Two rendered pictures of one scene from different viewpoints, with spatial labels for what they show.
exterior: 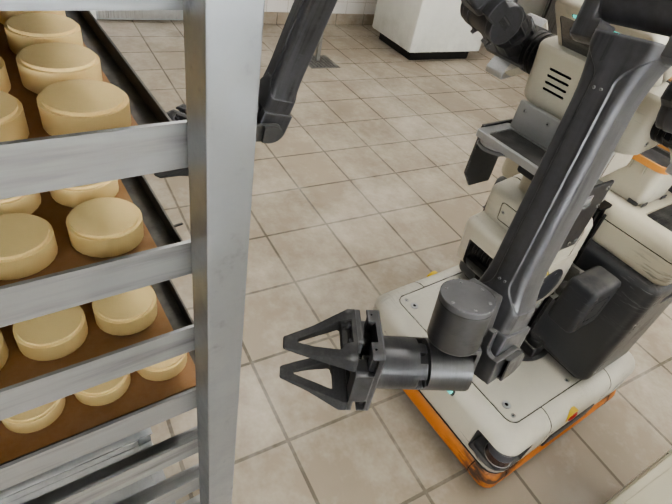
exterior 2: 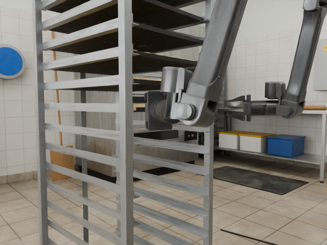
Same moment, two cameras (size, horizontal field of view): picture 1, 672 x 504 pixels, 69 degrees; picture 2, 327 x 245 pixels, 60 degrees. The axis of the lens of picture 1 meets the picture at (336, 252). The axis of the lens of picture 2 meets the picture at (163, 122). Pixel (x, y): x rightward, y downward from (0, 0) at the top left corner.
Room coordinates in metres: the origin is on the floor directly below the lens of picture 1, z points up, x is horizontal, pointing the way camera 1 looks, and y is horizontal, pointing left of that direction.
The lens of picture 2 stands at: (0.28, -0.80, 0.98)
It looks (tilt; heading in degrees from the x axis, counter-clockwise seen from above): 4 degrees down; 84
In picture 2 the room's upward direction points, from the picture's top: straight up
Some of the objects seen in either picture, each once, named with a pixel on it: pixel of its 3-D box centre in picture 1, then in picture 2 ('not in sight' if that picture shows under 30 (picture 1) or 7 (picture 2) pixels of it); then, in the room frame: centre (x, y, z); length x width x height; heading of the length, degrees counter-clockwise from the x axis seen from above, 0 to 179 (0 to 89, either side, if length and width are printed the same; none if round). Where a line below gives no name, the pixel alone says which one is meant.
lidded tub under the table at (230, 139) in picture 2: not in sight; (235, 139); (1.93, 3.76, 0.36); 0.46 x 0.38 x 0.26; 35
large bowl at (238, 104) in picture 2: not in sight; (235, 104); (1.91, 3.75, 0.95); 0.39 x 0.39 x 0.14
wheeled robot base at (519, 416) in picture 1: (494, 348); not in sight; (1.14, -0.59, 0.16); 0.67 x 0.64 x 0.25; 131
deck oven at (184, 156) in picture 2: not in sight; (143, 100); (0.38, 3.19, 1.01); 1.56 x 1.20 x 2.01; 37
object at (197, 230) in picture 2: not in sight; (153, 213); (0.36, 0.59, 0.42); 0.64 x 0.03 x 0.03; 131
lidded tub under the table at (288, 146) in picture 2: not in sight; (285, 145); (2.43, 3.08, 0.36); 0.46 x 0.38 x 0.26; 38
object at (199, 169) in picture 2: not in sight; (153, 160); (0.36, 0.59, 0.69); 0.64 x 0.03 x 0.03; 131
